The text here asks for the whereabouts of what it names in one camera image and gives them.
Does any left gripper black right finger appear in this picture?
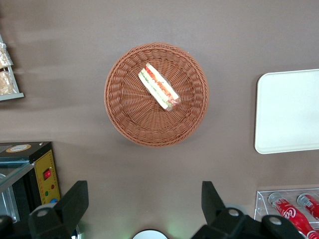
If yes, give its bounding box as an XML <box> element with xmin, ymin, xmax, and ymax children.
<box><xmin>191</xmin><ymin>181</ymin><xmax>306</xmax><ymax>239</ymax></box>

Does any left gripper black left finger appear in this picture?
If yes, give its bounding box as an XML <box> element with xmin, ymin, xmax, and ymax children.
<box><xmin>0</xmin><ymin>180</ymin><xmax>90</xmax><ymax>239</ymax></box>

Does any plastic-wrapped layered sandwich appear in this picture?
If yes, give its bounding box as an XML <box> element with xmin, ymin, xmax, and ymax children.
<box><xmin>138</xmin><ymin>63</ymin><xmax>181</xmax><ymax>112</ymax></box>

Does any round brown wicker basket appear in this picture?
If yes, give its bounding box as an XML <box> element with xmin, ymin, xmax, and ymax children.
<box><xmin>104</xmin><ymin>42</ymin><xmax>210</xmax><ymax>148</ymax></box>

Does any beige plastic serving tray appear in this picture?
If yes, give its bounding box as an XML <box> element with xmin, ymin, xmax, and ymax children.
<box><xmin>254</xmin><ymin>69</ymin><xmax>319</xmax><ymax>155</ymax></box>

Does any black food warmer yellow panel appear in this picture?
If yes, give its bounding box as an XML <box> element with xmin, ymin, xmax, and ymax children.
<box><xmin>0</xmin><ymin>141</ymin><xmax>62</xmax><ymax>224</ymax></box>

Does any clear acrylic bottle rack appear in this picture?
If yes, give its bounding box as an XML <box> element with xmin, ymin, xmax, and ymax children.
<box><xmin>253</xmin><ymin>188</ymin><xmax>319</xmax><ymax>234</ymax></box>

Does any steel warmer pan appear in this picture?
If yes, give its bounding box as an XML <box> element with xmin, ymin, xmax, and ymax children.
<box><xmin>0</xmin><ymin>174</ymin><xmax>20</xmax><ymax>223</ymax></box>

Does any red cola bottle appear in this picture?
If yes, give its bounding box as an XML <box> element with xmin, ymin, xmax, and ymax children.
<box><xmin>268</xmin><ymin>192</ymin><xmax>319</xmax><ymax>239</ymax></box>
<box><xmin>296</xmin><ymin>193</ymin><xmax>319</xmax><ymax>221</ymax></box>

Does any grey bread display rack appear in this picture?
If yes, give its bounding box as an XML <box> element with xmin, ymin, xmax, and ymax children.
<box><xmin>0</xmin><ymin>33</ymin><xmax>25</xmax><ymax>102</ymax></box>

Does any wrapped bread package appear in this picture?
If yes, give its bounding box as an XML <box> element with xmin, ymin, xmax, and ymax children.
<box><xmin>0</xmin><ymin>42</ymin><xmax>13</xmax><ymax>69</ymax></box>
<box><xmin>0</xmin><ymin>71</ymin><xmax>16</xmax><ymax>96</ymax></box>

